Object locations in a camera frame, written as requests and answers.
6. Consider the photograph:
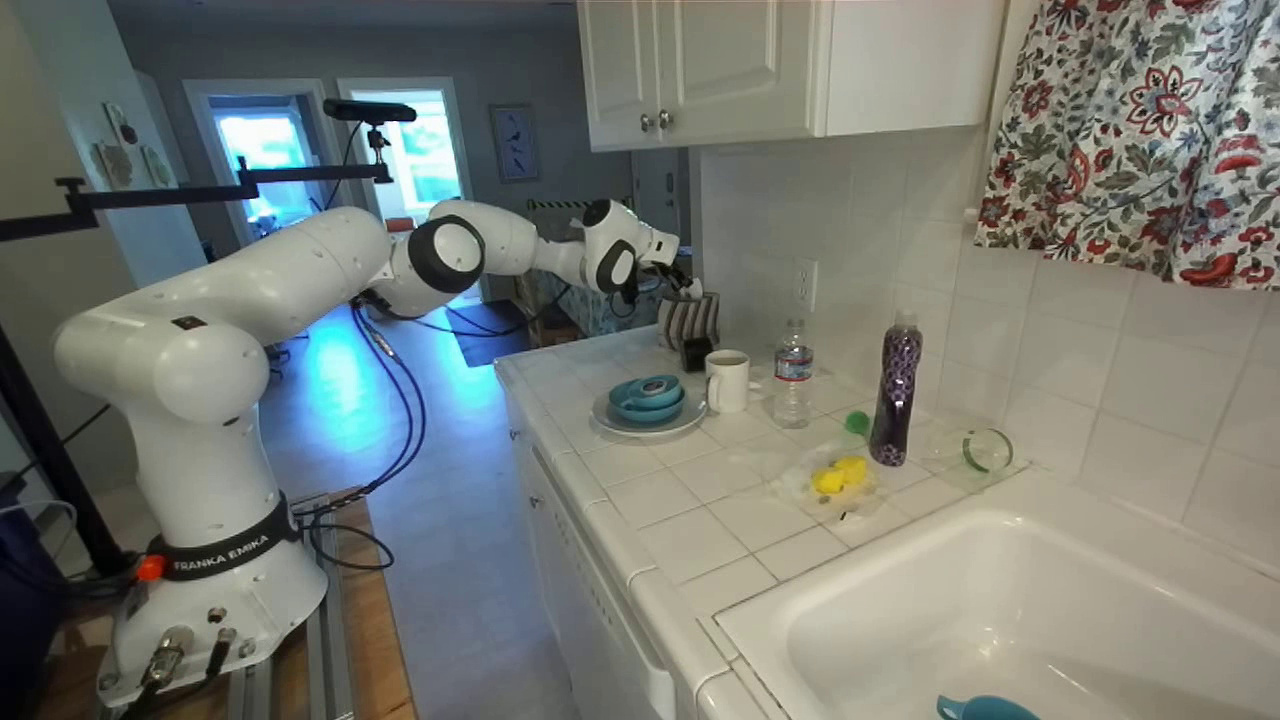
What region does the striped cloth holder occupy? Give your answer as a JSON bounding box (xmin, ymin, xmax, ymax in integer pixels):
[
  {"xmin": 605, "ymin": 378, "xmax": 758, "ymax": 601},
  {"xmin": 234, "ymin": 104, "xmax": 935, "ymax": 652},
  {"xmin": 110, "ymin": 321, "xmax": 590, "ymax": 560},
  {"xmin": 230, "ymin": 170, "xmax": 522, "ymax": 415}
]
[{"xmin": 657, "ymin": 291, "xmax": 722, "ymax": 352}]

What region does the white sink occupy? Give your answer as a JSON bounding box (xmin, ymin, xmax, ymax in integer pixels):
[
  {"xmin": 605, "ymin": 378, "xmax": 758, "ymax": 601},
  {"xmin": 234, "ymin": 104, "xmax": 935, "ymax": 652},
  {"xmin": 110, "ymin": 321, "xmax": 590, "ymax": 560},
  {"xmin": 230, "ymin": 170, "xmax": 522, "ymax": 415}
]
[{"xmin": 714, "ymin": 503, "xmax": 1280, "ymax": 720}]

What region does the group of wall decorations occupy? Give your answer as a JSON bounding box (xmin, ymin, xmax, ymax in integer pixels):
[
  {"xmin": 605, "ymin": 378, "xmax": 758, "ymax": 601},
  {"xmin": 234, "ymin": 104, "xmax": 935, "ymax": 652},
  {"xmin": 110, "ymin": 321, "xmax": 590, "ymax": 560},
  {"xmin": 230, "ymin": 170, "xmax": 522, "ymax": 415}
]
[{"xmin": 93, "ymin": 100, "xmax": 178, "ymax": 192}]

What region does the grey plate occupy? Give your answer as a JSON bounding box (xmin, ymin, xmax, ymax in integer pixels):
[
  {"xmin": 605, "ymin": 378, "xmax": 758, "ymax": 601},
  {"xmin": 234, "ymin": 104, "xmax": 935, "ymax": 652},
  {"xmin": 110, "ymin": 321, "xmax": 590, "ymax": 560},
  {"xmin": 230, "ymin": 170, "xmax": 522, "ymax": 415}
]
[{"xmin": 591, "ymin": 384, "xmax": 710, "ymax": 439}]

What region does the clear plastic bag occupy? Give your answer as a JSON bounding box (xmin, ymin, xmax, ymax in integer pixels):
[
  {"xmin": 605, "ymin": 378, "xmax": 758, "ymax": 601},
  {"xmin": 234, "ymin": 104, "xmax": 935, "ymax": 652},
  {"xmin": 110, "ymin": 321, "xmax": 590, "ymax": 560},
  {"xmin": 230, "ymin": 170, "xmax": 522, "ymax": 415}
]
[{"xmin": 773, "ymin": 443, "xmax": 889, "ymax": 523}]

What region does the white mug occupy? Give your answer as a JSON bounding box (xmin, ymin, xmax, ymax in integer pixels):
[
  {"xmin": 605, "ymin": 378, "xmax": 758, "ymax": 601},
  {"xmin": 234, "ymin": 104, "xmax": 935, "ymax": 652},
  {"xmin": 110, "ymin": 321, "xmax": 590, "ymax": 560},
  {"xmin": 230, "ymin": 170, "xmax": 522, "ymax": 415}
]
[{"xmin": 704, "ymin": 349, "xmax": 753, "ymax": 415}]

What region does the window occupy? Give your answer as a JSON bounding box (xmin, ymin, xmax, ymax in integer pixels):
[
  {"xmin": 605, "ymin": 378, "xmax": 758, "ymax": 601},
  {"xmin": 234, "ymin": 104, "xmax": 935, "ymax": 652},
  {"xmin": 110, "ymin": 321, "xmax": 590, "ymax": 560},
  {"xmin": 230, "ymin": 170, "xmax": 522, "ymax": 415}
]
[
  {"xmin": 208, "ymin": 94, "xmax": 323, "ymax": 229},
  {"xmin": 344, "ymin": 86, "xmax": 473, "ymax": 223}
]

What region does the wide white cabinet door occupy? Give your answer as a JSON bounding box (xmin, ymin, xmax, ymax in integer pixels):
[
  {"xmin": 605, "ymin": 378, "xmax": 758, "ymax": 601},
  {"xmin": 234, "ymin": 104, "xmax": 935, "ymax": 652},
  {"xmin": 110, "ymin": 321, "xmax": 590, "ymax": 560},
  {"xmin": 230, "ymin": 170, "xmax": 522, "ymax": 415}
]
[{"xmin": 656, "ymin": 0, "xmax": 827, "ymax": 143}]

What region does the stack of blue bowls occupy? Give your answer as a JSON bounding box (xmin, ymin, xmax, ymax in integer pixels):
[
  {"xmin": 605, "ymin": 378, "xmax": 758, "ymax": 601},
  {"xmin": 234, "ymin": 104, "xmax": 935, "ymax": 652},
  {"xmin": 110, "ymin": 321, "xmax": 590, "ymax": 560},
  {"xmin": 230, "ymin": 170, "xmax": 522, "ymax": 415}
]
[{"xmin": 607, "ymin": 374, "xmax": 688, "ymax": 425}]

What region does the purple dish soap bottle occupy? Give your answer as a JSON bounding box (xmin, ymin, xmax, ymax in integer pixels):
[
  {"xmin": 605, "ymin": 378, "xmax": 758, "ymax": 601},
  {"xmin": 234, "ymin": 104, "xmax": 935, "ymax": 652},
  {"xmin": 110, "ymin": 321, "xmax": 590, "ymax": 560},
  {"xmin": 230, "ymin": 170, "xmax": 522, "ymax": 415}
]
[{"xmin": 867, "ymin": 311, "xmax": 925, "ymax": 469}]

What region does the white wall cabinet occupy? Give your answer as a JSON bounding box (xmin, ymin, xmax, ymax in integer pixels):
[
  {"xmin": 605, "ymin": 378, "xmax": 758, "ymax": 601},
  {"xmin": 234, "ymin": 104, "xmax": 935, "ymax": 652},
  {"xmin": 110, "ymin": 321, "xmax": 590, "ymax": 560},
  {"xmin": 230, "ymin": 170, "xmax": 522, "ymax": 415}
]
[{"xmin": 576, "ymin": 0, "xmax": 1010, "ymax": 154}]

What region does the clear drinking glass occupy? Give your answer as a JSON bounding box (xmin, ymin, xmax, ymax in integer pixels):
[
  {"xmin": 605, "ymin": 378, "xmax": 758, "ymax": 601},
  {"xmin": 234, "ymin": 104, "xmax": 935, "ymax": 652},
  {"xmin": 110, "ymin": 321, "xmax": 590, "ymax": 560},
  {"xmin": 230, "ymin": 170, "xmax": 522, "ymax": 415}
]
[{"xmin": 924, "ymin": 427, "xmax": 1015, "ymax": 483}]

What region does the clear plastic water bottle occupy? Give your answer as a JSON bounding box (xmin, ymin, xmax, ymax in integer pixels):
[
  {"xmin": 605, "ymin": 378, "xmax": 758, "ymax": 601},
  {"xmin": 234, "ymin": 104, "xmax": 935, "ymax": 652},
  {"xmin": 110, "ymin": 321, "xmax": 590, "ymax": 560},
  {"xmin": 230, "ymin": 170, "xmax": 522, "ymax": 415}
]
[{"xmin": 772, "ymin": 317, "xmax": 815, "ymax": 430}]

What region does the white dishwasher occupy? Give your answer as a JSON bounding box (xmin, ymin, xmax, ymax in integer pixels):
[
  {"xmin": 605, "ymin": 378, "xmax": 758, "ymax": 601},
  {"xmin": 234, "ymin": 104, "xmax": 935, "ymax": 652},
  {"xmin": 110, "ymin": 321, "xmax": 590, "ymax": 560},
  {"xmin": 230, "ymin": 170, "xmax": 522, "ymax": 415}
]
[{"xmin": 520, "ymin": 438, "xmax": 683, "ymax": 720}]

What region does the dark floor rug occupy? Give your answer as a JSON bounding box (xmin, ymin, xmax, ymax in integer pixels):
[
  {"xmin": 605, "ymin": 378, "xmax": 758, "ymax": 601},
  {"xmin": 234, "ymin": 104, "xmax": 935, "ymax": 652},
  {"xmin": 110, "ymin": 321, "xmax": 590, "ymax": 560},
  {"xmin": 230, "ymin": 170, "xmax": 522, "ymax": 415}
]
[{"xmin": 444, "ymin": 299, "xmax": 533, "ymax": 369}]

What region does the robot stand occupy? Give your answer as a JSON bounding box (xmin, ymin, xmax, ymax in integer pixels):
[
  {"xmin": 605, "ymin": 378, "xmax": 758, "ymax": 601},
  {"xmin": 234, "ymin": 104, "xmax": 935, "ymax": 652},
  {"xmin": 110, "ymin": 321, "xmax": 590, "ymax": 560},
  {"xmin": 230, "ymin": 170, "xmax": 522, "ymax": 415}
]
[{"xmin": 38, "ymin": 488, "xmax": 418, "ymax": 720}]

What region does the framed picture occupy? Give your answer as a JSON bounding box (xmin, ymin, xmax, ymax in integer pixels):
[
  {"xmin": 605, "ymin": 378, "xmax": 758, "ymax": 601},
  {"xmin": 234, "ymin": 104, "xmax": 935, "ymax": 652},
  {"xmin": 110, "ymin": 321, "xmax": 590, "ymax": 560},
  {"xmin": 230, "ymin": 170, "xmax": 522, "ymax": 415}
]
[{"xmin": 489, "ymin": 103, "xmax": 542, "ymax": 185}]

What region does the narrow white cabinet door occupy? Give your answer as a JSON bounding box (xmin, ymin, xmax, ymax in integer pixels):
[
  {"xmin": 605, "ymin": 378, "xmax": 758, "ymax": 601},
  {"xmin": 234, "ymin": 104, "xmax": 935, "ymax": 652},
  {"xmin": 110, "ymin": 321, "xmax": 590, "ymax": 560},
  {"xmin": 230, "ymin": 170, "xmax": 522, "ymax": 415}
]
[{"xmin": 579, "ymin": 0, "xmax": 662, "ymax": 152}]

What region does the floral curtain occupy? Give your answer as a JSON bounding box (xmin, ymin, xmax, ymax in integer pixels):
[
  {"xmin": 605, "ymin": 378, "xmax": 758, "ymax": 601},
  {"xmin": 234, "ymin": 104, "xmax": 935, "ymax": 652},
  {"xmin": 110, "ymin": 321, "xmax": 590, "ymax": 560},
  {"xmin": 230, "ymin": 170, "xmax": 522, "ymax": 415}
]
[{"xmin": 974, "ymin": 0, "xmax": 1280, "ymax": 292}]

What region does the yellow sponge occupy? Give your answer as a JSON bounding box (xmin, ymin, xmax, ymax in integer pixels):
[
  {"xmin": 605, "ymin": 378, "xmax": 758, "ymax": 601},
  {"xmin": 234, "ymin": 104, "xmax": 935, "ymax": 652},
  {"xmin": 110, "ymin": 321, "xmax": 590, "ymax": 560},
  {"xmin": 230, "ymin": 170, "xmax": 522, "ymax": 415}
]
[{"xmin": 811, "ymin": 455, "xmax": 870, "ymax": 497}]

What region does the blue cup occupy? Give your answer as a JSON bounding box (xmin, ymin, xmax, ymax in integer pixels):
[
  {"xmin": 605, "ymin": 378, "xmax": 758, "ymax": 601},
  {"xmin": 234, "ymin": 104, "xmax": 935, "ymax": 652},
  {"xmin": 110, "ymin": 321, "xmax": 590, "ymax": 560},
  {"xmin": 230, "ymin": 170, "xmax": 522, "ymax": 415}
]
[{"xmin": 935, "ymin": 693, "xmax": 1042, "ymax": 720}]

